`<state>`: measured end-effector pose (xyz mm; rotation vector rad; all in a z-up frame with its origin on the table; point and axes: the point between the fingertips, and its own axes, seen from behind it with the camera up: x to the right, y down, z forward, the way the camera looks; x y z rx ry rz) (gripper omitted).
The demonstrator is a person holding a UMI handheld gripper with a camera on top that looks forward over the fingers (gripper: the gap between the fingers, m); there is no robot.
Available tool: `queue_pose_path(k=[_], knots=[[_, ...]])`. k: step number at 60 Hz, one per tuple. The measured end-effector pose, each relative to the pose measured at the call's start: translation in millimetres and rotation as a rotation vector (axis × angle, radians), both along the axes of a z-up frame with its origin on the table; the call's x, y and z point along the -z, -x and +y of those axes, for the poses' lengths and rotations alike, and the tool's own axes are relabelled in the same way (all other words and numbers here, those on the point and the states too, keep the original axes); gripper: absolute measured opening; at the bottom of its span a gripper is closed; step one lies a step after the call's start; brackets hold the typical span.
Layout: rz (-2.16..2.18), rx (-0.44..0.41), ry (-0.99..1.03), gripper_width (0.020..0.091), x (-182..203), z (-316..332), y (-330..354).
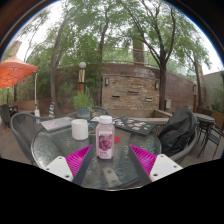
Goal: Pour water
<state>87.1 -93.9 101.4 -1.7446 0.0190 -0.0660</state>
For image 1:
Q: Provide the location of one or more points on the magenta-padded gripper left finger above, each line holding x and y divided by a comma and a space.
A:
77, 160

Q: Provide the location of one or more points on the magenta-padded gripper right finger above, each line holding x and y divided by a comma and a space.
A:
145, 159

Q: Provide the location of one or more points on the pink juice bottle white cap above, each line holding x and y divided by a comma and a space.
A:
105, 140

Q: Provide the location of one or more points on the white ceramic cup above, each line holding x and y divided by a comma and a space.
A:
80, 130

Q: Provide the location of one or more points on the flat round red coaster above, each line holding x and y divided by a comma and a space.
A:
117, 139

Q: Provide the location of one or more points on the black laptop with stickers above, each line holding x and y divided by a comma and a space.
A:
133, 125

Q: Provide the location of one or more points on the silver laptop with stickers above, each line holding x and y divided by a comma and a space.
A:
56, 123

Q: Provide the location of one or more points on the black backpack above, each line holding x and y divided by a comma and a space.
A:
178, 131

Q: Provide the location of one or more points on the blue yellow striped cone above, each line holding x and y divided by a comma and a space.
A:
51, 110

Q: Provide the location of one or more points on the potted green plant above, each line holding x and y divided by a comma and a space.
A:
82, 101

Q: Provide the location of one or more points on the black metal patio chair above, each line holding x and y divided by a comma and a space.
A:
213, 135

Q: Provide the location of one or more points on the round dark patio table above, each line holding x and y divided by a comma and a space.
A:
205, 117

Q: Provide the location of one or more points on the dark-trunked large tree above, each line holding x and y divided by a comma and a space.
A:
162, 86

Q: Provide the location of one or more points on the slender leaning tree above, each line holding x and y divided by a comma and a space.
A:
53, 80

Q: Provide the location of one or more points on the orange canopy tent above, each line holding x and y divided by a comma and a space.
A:
16, 70

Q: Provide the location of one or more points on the grey wall utility box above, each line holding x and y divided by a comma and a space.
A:
168, 104

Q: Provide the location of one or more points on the black wall lantern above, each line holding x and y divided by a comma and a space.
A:
156, 85
107, 81

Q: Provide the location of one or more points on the wooden lamp post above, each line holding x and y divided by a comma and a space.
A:
195, 96

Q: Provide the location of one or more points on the globe-topped lamp post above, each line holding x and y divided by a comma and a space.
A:
82, 78

